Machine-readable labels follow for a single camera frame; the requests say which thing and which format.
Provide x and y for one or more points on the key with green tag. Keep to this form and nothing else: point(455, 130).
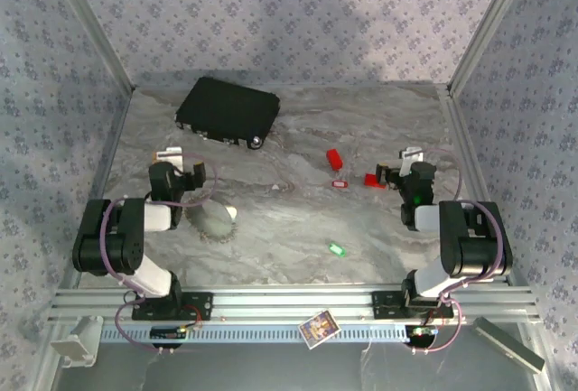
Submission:
point(336, 248)

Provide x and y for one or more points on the grey metal bar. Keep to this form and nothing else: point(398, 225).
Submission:
point(506, 343)

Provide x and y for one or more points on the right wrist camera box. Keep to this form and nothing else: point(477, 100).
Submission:
point(412, 156)

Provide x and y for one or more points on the key with red tag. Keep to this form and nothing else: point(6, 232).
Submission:
point(338, 183)

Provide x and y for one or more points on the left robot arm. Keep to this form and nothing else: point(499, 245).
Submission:
point(113, 246)

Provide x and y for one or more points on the small circuit board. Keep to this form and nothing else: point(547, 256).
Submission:
point(422, 332)
point(168, 332)

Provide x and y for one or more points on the colourful picture card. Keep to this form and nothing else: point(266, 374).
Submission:
point(319, 329)

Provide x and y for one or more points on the black case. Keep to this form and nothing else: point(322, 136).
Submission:
point(228, 108)

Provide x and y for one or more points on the white plastic bracket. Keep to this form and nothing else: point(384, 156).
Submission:
point(77, 341)

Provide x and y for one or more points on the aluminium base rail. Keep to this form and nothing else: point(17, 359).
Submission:
point(289, 303)

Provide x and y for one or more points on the aluminium side rail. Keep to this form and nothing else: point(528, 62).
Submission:
point(106, 161)
point(469, 161)

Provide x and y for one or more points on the aluminium frame post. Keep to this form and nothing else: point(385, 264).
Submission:
point(490, 25)
point(90, 25)

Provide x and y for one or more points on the red plain block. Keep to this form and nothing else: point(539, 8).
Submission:
point(371, 180)

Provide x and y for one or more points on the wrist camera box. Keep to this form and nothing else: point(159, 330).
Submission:
point(171, 156)
point(412, 156)

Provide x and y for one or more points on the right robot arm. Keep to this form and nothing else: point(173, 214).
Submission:
point(469, 246)

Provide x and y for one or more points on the red studded toy brick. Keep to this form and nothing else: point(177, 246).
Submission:
point(334, 159)

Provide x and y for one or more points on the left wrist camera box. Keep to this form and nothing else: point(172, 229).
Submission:
point(171, 156)

